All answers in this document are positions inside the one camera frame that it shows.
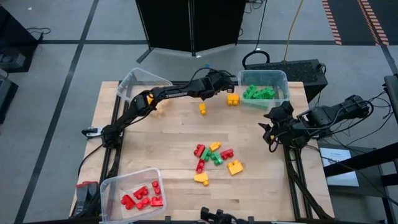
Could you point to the black metal beam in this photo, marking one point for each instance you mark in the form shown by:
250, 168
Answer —
367, 158

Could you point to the yellow sloped toy block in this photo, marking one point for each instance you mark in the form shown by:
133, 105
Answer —
201, 178

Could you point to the black folding partition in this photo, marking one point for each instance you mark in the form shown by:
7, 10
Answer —
171, 25

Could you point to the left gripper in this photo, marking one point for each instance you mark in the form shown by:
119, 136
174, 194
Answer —
216, 84

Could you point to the red toy block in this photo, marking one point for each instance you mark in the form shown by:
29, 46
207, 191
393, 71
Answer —
127, 201
157, 201
227, 153
143, 204
156, 187
199, 150
140, 192
200, 165

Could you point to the black cabinet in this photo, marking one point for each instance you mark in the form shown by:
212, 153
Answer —
12, 37

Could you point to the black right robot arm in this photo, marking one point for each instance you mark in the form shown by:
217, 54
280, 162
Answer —
335, 112

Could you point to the dark grey stand post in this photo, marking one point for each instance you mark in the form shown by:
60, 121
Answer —
392, 93

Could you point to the white paper sheet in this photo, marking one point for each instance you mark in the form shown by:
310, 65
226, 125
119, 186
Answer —
339, 168

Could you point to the small yellow toy block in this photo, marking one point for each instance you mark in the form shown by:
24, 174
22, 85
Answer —
202, 109

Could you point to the black computer case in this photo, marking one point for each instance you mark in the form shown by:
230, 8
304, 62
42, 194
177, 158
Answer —
295, 73

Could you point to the large yellow toy block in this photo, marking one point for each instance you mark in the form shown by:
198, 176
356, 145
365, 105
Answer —
235, 167

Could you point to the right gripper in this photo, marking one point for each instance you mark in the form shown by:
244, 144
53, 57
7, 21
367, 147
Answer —
284, 124

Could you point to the clear plastic bin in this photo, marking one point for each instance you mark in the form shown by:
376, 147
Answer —
136, 77
264, 76
112, 193

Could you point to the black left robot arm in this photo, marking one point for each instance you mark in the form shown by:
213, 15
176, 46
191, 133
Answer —
174, 91

